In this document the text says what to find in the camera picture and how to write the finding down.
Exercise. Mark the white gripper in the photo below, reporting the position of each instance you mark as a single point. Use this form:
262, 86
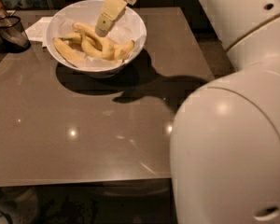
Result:
110, 14

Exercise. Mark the long yellow banana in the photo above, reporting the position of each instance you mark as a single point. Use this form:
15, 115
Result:
108, 47

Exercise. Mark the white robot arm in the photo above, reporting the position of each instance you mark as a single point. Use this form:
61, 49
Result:
225, 141

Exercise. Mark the white bowl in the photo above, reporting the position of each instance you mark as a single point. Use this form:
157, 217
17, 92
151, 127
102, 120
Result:
132, 22

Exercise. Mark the white paper bowl liner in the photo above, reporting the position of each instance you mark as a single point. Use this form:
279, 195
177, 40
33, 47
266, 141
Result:
127, 31

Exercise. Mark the right short yellow banana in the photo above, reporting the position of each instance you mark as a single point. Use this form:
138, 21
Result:
121, 52

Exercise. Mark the small back yellow banana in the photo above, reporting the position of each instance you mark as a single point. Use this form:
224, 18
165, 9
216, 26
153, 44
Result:
76, 38

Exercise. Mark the left yellow banana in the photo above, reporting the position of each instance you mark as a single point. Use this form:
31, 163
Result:
66, 51

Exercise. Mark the white paper sheet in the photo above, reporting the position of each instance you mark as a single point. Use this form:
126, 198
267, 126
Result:
37, 31

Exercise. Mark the dark glass container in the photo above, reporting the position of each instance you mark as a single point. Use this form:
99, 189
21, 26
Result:
14, 39

